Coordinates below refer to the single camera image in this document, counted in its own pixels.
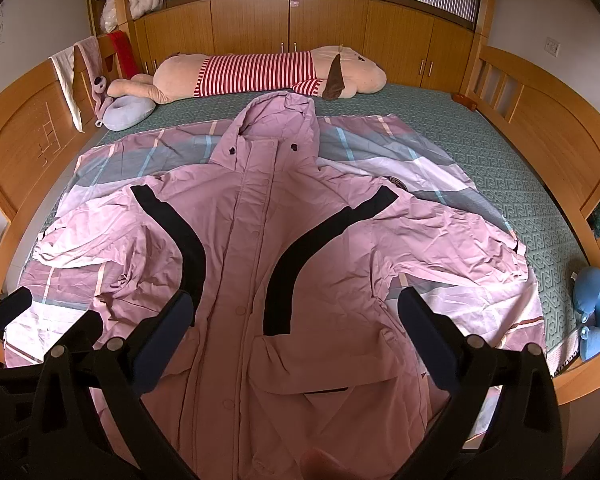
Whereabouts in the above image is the pink hooded jacket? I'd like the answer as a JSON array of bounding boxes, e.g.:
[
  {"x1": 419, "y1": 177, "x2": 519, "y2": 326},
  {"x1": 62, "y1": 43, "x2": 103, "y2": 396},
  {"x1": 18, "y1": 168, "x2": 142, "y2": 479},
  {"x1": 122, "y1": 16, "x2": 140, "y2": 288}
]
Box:
[{"x1": 34, "y1": 92, "x2": 528, "y2": 479}]

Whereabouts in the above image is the light blue neck pillow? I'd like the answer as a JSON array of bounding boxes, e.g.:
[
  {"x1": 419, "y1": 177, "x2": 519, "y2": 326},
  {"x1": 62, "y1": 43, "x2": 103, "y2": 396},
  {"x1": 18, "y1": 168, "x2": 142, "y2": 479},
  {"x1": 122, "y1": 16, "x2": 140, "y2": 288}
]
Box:
[{"x1": 95, "y1": 96, "x2": 156, "y2": 131}]

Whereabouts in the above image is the pink dog plush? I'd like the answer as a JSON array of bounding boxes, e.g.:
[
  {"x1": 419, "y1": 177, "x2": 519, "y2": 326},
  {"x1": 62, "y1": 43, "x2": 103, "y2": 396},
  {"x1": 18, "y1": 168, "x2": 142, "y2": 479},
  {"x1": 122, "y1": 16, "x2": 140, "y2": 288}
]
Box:
[{"x1": 76, "y1": 36, "x2": 114, "y2": 119}]

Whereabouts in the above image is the wooden cabinet wall unit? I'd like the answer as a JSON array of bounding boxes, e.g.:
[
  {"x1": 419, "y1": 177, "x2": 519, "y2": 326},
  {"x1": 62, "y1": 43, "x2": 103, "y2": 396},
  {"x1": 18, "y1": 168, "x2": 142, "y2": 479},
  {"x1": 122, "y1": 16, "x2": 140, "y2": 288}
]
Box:
[{"x1": 114, "y1": 0, "x2": 495, "y2": 92}]

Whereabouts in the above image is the white towel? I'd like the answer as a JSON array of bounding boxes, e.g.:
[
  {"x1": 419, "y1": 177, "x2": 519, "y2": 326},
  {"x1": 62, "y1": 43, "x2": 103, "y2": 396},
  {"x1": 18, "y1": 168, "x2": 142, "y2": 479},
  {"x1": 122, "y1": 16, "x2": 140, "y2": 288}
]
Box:
[{"x1": 50, "y1": 46, "x2": 84, "y2": 133}]

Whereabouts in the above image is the wall socket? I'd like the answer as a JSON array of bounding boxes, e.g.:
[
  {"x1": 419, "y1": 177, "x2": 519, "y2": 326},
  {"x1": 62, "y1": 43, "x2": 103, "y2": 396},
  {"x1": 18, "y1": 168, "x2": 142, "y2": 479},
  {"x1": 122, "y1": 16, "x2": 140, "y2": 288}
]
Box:
[{"x1": 544, "y1": 37, "x2": 560, "y2": 58}]

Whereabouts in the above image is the green patterned mattress cover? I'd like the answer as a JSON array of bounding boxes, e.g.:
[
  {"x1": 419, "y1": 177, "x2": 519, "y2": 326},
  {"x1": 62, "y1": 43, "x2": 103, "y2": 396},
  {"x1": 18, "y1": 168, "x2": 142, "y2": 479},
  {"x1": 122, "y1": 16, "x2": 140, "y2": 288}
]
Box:
[{"x1": 98, "y1": 83, "x2": 589, "y2": 376}]

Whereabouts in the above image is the large striped plush toy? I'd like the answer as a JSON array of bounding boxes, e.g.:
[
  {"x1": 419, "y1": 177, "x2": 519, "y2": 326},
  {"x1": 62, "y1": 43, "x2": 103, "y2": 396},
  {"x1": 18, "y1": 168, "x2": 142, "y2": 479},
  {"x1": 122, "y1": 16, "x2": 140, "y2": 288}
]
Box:
[{"x1": 107, "y1": 46, "x2": 387, "y2": 104}]

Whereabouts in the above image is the red cloth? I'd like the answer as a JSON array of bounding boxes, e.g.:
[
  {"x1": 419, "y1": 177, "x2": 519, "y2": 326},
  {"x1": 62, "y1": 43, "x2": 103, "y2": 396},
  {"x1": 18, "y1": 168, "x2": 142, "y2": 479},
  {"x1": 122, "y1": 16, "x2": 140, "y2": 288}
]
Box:
[{"x1": 108, "y1": 30, "x2": 140, "y2": 79}]

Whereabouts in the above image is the wooden headboard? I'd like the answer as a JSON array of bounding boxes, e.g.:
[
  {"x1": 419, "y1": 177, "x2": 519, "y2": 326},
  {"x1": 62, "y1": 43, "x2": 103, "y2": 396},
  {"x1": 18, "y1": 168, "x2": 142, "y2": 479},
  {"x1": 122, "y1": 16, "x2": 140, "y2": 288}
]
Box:
[{"x1": 0, "y1": 51, "x2": 97, "y2": 295}]

